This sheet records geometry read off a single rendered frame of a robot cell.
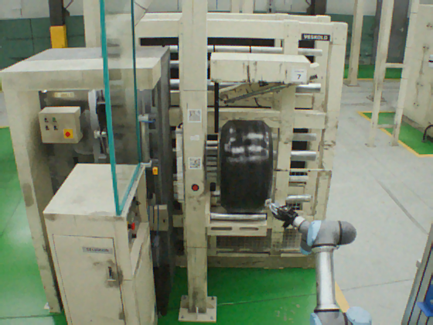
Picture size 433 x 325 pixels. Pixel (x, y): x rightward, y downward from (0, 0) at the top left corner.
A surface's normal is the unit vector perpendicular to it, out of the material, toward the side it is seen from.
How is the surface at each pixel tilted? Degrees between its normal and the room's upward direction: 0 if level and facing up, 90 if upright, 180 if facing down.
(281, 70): 90
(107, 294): 90
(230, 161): 60
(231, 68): 90
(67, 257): 90
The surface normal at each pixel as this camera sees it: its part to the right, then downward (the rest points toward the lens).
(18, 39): 0.14, 0.40
